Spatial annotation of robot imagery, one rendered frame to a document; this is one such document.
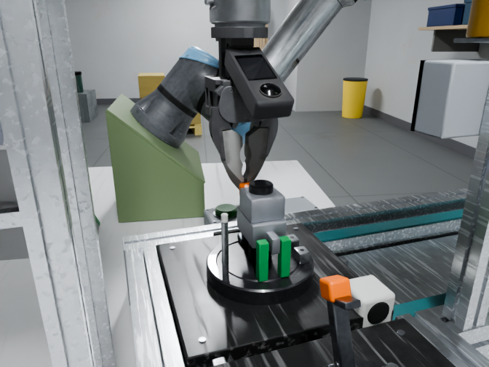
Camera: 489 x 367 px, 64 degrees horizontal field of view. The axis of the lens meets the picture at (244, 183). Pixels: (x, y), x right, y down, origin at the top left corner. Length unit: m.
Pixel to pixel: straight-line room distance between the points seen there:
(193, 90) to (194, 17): 7.59
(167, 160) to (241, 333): 0.54
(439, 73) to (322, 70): 7.17
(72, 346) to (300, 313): 0.27
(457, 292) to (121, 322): 0.46
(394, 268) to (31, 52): 0.60
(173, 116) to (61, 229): 0.76
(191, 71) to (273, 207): 0.56
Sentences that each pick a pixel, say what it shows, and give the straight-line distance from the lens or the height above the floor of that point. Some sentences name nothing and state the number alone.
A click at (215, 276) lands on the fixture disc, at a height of 0.99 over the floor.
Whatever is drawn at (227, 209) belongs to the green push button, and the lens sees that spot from 0.71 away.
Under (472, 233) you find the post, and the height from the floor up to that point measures 1.07.
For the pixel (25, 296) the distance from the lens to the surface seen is 0.77.
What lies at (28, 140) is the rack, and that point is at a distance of 0.21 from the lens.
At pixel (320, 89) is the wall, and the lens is 7.60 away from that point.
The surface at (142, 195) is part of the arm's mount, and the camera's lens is 0.93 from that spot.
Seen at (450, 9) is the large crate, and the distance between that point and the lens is 4.68.
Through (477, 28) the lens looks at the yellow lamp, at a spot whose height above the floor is 1.27.
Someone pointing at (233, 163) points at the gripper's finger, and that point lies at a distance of 0.52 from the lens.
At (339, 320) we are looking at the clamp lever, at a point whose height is 1.04.
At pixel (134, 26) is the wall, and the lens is 8.60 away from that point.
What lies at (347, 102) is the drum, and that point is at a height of 0.27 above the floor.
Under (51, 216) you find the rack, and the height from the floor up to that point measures 1.18.
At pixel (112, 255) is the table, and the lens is 0.83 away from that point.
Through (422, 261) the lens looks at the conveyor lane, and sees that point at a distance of 0.73.
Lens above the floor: 1.26
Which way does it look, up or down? 20 degrees down
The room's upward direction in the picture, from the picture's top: straight up
